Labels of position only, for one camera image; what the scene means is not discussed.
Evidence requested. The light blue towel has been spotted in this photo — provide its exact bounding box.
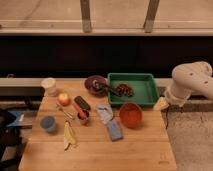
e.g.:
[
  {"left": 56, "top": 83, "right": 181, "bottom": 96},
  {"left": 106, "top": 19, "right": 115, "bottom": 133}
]
[{"left": 96, "top": 104, "right": 114, "bottom": 124}]

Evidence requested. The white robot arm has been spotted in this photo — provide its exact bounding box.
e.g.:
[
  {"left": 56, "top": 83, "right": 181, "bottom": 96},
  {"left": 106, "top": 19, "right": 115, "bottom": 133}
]
[{"left": 153, "top": 61, "right": 213, "bottom": 111}]

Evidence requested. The green plastic tray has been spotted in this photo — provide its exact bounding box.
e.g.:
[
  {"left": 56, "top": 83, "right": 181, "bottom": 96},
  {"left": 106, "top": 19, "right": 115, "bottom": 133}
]
[{"left": 108, "top": 73, "right": 159, "bottom": 107}]

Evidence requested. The orange bowl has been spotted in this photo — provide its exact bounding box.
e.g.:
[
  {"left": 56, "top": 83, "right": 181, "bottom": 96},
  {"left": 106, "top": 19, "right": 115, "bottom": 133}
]
[{"left": 119, "top": 103, "right": 142, "bottom": 129}]

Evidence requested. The dark grapes bunch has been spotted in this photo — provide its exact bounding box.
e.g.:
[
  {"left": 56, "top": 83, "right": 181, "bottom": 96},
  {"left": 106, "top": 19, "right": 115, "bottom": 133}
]
[{"left": 116, "top": 83, "right": 133, "bottom": 97}]

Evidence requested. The blue sponge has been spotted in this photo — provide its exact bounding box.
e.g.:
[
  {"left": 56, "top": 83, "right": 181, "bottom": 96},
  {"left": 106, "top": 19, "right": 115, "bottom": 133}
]
[{"left": 107, "top": 119, "right": 123, "bottom": 141}]

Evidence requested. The black spoon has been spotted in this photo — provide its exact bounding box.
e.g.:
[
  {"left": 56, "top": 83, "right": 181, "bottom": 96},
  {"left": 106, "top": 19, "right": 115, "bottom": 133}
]
[{"left": 92, "top": 80, "right": 121, "bottom": 97}]

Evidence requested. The small dark red cup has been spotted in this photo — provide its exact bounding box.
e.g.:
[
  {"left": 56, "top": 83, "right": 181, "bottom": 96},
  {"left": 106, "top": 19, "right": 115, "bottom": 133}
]
[{"left": 77, "top": 111, "right": 89, "bottom": 126}]

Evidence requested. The red marker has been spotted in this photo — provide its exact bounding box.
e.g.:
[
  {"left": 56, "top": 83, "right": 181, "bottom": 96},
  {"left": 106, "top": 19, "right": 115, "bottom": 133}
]
[{"left": 72, "top": 102, "right": 86, "bottom": 119}]

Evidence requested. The metal fork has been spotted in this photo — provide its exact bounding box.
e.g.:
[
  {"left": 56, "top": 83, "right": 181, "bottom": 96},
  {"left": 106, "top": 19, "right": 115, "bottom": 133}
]
[{"left": 56, "top": 103, "right": 75, "bottom": 120}]

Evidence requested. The apple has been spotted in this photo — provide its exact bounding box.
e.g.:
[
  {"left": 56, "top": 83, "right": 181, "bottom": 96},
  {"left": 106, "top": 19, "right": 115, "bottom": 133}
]
[{"left": 57, "top": 93, "right": 70, "bottom": 106}]

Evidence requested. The white plastic cup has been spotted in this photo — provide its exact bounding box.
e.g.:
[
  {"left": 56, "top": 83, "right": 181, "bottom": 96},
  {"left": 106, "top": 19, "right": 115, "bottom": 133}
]
[{"left": 41, "top": 77, "right": 57, "bottom": 96}]

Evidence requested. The blue cup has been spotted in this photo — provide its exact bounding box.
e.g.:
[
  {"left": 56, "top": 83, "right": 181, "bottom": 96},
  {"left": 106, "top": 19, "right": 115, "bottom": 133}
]
[{"left": 40, "top": 116, "right": 56, "bottom": 133}]

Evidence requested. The black chair with blue item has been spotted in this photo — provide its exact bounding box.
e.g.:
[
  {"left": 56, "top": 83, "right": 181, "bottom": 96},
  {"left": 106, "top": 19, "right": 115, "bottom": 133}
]
[{"left": 0, "top": 108, "right": 23, "bottom": 171}]

